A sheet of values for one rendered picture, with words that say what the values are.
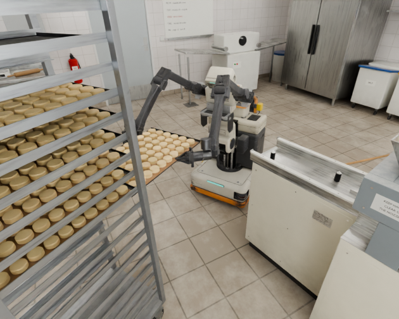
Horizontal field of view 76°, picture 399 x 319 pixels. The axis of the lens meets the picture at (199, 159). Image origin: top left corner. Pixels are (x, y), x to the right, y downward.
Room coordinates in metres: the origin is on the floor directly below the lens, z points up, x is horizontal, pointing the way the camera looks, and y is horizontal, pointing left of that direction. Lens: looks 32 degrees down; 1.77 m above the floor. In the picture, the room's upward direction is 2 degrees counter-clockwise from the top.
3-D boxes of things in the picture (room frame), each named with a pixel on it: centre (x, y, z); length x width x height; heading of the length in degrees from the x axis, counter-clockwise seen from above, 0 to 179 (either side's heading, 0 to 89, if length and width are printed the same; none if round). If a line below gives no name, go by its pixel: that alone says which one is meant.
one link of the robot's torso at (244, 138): (2.09, -0.28, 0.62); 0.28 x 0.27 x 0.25; 58
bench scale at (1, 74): (3.96, 2.97, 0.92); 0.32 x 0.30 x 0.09; 33
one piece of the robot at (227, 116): (2.01, -0.16, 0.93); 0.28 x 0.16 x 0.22; 58
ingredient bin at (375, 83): (4.41, -3.18, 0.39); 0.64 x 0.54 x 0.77; 119
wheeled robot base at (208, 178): (2.26, -0.32, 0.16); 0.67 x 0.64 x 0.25; 148
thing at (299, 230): (1.28, -0.70, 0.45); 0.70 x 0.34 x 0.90; 38
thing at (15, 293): (0.89, 0.79, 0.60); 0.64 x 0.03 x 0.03; 147
